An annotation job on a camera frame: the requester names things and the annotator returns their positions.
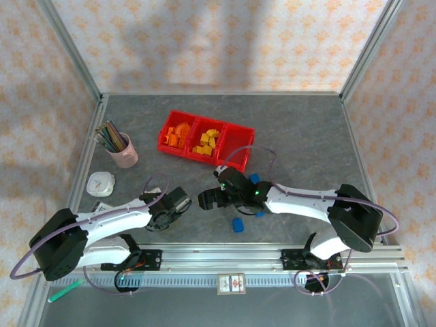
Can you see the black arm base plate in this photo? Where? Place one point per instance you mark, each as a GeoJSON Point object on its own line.
{"type": "Point", "coordinates": [151, 260]}
{"type": "Point", "coordinates": [289, 259]}

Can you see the blue lego brick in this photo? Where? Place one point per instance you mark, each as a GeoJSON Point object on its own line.
{"type": "Point", "coordinates": [260, 214]}
{"type": "Point", "coordinates": [254, 178]}
{"type": "Point", "coordinates": [238, 225]}

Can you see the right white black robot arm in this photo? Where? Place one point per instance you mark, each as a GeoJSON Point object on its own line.
{"type": "Point", "coordinates": [299, 202]}

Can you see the green marker pen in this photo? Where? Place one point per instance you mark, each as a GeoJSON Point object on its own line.
{"type": "Point", "coordinates": [66, 290]}

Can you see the red white label card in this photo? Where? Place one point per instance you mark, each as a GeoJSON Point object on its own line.
{"type": "Point", "coordinates": [231, 283]}

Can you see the small paper card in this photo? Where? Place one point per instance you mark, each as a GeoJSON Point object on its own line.
{"type": "Point", "coordinates": [102, 206]}

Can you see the red plastic bin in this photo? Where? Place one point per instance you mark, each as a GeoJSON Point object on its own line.
{"type": "Point", "coordinates": [177, 116]}
{"type": "Point", "coordinates": [238, 136]}
{"type": "Point", "coordinates": [213, 123]}

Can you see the aluminium frame side rail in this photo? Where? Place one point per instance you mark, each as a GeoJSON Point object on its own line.
{"type": "Point", "coordinates": [367, 170]}
{"type": "Point", "coordinates": [81, 163]}

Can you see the aluminium mounting rail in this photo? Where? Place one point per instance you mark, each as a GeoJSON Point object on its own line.
{"type": "Point", "coordinates": [218, 260]}

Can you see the pink cup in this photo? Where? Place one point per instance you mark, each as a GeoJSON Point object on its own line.
{"type": "Point", "coordinates": [126, 158]}

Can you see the orange curved lego piece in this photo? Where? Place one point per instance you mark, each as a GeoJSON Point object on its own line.
{"type": "Point", "coordinates": [166, 135]}
{"type": "Point", "coordinates": [184, 127]}

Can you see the aluminium frame post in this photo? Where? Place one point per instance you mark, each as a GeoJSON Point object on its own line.
{"type": "Point", "coordinates": [369, 51]}
{"type": "Point", "coordinates": [74, 51]}

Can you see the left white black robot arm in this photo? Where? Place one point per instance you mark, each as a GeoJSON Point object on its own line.
{"type": "Point", "coordinates": [112, 221]}

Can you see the coloured pencil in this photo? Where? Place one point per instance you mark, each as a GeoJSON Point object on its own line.
{"type": "Point", "coordinates": [110, 136]}
{"type": "Point", "coordinates": [102, 143]}
{"type": "Point", "coordinates": [105, 139]}
{"type": "Point", "coordinates": [115, 133]}

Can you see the long orange lego brick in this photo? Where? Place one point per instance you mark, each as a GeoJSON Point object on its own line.
{"type": "Point", "coordinates": [177, 141]}

